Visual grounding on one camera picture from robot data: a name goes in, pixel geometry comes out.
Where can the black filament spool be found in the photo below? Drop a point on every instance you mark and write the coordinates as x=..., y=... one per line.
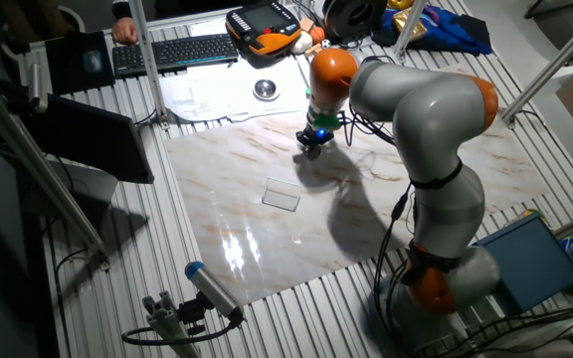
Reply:
x=351, y=20

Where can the yellow ball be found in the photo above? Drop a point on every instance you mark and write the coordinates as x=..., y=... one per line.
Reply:
x=399, y=3

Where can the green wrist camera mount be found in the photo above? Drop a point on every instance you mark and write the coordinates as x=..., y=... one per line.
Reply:
x=327, y=122

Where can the black computer keyboard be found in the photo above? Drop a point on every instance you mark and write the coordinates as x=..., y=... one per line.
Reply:
x=177, y=53

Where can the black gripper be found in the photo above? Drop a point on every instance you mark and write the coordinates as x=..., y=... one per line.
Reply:
x=316, y=136

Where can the silver camera with blue cap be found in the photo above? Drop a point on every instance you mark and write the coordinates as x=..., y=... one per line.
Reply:
x=212, y=288

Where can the printed white paper sheet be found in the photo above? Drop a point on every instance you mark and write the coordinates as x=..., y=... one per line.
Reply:
x=192, y=99
x=291, y=74

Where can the person's bare hand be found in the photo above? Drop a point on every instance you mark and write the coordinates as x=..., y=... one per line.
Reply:
x=124, y=31

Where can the aluminium frame post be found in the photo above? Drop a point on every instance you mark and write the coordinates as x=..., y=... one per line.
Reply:
x=410, y=27
x=148, y=64
x=560, y=57

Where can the grey computer mouse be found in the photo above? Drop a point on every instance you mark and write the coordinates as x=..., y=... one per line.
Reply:
x=92, y=61

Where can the white egg-shaped toy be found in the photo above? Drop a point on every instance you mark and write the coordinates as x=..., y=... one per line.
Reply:
x=301, y=43

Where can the clear rectangular plastic goal marker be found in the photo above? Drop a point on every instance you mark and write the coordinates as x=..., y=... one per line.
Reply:
x=281, y=195

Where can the wooden block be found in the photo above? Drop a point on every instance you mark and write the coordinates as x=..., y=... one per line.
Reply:
x=307, y=25
x=315, y=51

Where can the silver camera on beam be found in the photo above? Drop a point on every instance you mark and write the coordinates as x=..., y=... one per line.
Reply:
x=37, y=87

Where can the small orange basketball toy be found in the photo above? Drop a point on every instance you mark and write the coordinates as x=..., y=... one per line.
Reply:
x=318, y=35

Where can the small round steel plate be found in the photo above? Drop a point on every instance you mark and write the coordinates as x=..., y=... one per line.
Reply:
x=312, y=157

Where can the aluminium camera mount profile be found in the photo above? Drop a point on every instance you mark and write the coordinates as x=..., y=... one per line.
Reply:
x=167, y=325

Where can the blue cloth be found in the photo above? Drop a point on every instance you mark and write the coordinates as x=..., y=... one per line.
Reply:
x=455, y=35

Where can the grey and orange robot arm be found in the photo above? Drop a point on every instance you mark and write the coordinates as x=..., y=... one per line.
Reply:
x=431, y=114

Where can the black flat monitor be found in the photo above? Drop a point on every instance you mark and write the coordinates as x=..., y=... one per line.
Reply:
x=92, y=144

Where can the orange and black teach pendant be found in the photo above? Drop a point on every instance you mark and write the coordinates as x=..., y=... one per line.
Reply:
x=266, y=25

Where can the dark sleeved forearm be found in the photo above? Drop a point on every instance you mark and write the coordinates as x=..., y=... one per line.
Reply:
x=122, y=7

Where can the blue box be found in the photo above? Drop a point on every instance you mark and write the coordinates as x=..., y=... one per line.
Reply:
x=530, y=263

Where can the white marble pattern mat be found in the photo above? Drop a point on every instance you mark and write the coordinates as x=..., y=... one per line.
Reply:
x=227, y=224

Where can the black mouse pad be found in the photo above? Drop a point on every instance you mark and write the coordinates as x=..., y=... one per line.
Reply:
x=67, y=69

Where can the long slanted aluminium beam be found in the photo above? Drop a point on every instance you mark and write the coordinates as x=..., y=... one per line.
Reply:
x=33, y=164

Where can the gold foil object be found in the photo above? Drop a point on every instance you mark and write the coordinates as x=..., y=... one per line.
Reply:
x=400, y=22

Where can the wide-rimmed steel bowl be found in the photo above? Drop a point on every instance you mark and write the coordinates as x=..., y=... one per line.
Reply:
x=265, y=89

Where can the tiny soccer ball toy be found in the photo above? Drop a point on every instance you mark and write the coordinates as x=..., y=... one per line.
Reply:
x=326, y=44

